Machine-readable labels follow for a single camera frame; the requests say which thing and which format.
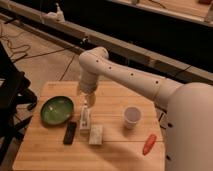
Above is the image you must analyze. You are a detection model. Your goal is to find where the green ceramic bowl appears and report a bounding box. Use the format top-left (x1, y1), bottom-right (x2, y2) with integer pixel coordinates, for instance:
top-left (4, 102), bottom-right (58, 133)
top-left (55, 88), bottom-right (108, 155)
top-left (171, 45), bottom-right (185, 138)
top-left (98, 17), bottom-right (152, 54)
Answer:
top-left (40, 96), bottom-right (74, 126)

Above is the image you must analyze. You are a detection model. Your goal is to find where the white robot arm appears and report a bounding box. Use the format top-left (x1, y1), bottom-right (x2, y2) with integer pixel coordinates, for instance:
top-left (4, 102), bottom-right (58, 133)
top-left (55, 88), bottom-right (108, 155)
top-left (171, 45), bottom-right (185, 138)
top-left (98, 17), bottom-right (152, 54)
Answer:
top-left (79, 47), bottom-right (213, 171)

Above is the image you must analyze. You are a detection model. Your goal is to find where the white tube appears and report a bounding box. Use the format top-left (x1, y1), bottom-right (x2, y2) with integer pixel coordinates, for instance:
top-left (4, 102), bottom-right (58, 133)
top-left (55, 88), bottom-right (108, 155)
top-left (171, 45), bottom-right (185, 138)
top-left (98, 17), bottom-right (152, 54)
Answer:
top-left (79, 105), bottom-right (91, 133)

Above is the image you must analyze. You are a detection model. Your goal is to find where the black remote control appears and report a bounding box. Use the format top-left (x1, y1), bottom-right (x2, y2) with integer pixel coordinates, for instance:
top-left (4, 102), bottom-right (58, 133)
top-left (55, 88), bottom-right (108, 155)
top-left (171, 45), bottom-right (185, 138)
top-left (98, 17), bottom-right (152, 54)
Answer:
top-left (63, 122), bottom-right (77, 145)

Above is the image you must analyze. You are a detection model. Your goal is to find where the clear plastic cup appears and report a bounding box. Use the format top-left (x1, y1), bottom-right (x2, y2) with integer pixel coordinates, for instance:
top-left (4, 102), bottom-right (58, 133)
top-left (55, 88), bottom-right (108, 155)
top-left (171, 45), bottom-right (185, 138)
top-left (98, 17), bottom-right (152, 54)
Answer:
top-left (123, 106), bottom-right (141, 129)

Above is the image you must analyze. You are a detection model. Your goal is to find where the wooden table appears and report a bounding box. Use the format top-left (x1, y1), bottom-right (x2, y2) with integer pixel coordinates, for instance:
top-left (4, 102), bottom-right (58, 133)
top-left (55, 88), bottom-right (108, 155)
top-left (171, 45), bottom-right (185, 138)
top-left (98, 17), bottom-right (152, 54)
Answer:
top-left (13, 81), bottom-right (165, 171)

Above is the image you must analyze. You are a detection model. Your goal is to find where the orange carrot toy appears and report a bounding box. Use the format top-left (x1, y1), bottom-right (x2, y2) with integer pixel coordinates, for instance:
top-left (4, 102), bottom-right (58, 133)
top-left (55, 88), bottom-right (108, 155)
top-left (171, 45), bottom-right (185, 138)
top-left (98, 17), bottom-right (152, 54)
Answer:
top-left (142, 134), bottom-right (157, 155)

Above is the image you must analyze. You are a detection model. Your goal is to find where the black chair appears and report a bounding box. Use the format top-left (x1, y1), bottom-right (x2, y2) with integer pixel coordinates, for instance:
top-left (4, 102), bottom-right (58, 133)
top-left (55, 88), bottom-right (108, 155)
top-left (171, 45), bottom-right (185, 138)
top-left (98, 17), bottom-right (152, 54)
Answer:
top-left (0, 42), bottom-right (37, 165)

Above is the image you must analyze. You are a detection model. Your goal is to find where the white object on rail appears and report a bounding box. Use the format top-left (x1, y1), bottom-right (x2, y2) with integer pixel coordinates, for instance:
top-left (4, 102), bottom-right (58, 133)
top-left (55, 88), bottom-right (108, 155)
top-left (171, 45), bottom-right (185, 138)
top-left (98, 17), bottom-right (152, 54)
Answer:
top-left (45, 4), bottom-right (65, 22)

